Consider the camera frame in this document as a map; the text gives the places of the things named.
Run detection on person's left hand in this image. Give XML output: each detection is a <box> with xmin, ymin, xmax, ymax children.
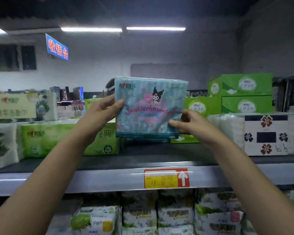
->
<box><xmin>74</xmin><ymin>94</ymin><xmax>125</xmax><ymax>146</ymax></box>

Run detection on white flower print pack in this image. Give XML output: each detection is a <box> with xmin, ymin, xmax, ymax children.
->
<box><xmin>244</xmin><ymin>114</ymin><xmax>290</xmax><ymax>157</ymax></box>

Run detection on person's left forearm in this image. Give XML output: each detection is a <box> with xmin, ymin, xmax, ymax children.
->
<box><xmin>0</xmin><ymin>126</ymin><xmax>89</xmax><ymax>235</ymax></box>

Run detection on dark window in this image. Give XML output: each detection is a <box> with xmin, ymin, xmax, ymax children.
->
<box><xmin>0</xmin><ymin>44</ymin><xmax>20</xmax><ymax>72</ymax></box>
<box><xmin>21</xmin><ymin>45</ymin><xmax>37</xmax><ymax>71</ymax></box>

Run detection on small green box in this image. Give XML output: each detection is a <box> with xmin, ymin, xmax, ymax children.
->
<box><xmin>84</xmin><ymin>98</ymin><xmax>104</xmax><ymax>111</ymax></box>

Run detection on row of green-white tissue packs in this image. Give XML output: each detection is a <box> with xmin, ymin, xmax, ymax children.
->
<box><xmin>47</xmin><ymin>188</ymin><xmax>294</xmax><ymax>235</ymax></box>

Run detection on person's right hand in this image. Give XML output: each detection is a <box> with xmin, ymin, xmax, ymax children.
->
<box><xmin>168</xmin><ymin>110</ymin><xmax>222</xmax><ymax>145</ymax></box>

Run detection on long green tissue pack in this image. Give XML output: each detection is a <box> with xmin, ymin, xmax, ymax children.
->
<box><xmin>17</xmin><ymin>119</ymin><xmax>86</xmax><ymax>159</ymax></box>

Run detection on short green tissue pack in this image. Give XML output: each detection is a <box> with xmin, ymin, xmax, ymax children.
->
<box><xmin>84</xmin><ymin>121</ymin><xmax>120</xmax><ymax>156</ymax></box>

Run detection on grey metal shelf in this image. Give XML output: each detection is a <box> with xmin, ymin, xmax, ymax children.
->
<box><xmin>0</xmin><ymin>142</ymin><xmax>294</xmax><ymax>196</ymax></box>

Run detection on person's right forearm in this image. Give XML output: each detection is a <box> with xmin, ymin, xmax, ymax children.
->
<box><xmin>208</xmin><ymin>137</ymin><xmax>294</xmax><ymax>235</ymax></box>

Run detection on flat green tissue box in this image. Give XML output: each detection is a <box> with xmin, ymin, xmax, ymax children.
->
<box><xmin>170</xmin><ymin>134</ymin><xmax>202</xmax><ymax>144</ymax></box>

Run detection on large green tissue box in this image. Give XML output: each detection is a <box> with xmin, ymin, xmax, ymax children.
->
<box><xmin>207</xmin><ymin>73</ymin><xmax>274</xmax><ymax>97</ymax></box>

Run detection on white leaf print tissue pack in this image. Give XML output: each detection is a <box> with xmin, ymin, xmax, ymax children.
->
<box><xmin>0</xmin><ymin>122</ymin><xmax>19</xmax><ymax>171</ymax></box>

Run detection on cream label tissue pack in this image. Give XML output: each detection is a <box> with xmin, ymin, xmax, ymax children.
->
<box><xmin>0</xmin><ymin>91</ymin><xmax>58</xmax><ymax>122</ymax></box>

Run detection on red and yellow price label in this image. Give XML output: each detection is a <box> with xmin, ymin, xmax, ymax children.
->
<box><xmin>144</xmin><ymin>168</ymin><xmax>190</xmax><ymax>189</ymax></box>

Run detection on blue hanging sign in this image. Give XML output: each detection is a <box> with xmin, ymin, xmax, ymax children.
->
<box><xmin>45</xmin><ymin>33</ymin><xmax>70</xmax><ymax>62</ymax></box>

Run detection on blue cartoon print tissue pack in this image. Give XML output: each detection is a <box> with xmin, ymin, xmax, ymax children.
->
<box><xmin>114</xmin><ymin>76</ymin><xmax>189</xmax><ymax>139</ymax></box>

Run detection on assorted goods on counter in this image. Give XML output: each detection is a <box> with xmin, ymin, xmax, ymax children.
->
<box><xmin>49</xmin><ymin>86</ymin><xmax>86</xmax><ymax>118</ymax></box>

